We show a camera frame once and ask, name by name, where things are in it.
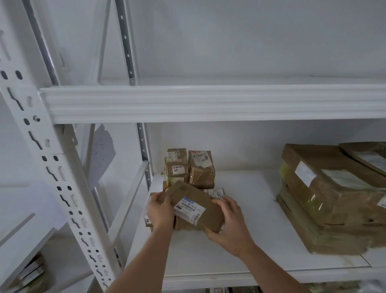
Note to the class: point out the person's right hand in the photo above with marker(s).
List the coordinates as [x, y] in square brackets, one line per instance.
[235, 229]

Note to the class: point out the person's left hand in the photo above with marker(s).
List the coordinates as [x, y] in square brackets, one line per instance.
[161, 214]

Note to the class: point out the cardboard box red outlined sticker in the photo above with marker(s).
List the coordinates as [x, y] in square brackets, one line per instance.
[187, 226]

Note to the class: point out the taped cardboard box end label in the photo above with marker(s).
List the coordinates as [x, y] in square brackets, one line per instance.
[176, 160]

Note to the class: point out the stack of large brown parcels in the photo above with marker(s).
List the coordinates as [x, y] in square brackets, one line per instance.
[325, 187]

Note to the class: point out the white metal shelving rack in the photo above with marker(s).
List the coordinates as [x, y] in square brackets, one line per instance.
[211, 104]
[21, 241]

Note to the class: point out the pile of plastic mailer bags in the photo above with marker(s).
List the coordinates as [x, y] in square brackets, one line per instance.
[372, 288]

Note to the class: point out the person's right forearm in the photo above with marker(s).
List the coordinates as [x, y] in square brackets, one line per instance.
[271, 277]

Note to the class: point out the person's left forearm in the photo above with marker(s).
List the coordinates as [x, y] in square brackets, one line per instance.
[144, 262]

